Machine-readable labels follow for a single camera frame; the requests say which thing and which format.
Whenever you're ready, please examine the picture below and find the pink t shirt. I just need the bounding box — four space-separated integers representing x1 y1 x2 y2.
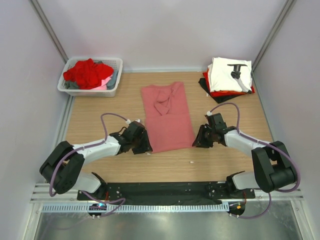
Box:
141 81 195 154

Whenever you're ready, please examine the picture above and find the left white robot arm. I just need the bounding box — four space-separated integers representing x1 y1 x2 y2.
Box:
39 120 152 200

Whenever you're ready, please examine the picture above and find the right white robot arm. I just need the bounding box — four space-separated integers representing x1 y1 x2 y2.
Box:
192 111 301 198

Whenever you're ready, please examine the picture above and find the black folded t shirt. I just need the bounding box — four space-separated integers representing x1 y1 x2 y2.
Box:
198 78 241 104

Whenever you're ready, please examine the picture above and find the red folded t shirt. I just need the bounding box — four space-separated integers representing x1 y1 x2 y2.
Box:
202 72 247 97

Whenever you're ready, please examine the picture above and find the white folded printed t shirt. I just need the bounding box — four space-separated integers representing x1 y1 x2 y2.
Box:
208 57 253 94

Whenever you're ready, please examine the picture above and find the light pink garment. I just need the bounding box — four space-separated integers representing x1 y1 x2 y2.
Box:
92 76 112 91

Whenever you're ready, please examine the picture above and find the white plastic basket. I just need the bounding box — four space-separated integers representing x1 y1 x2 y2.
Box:
57 57 123 97

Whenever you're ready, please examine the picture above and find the red crumpled t shirt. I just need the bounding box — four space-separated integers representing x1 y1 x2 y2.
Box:
62 58 115 90

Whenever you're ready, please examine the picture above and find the grey garment in basket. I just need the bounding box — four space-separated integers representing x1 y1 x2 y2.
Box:
63 59 120 90

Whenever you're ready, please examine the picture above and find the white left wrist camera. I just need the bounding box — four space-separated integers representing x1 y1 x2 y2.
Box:
125 119 142 125

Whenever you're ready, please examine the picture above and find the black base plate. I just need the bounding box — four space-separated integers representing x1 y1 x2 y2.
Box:
89 181 256 206

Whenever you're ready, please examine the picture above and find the grey cable duct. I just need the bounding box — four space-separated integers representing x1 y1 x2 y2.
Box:
41 202 229 213

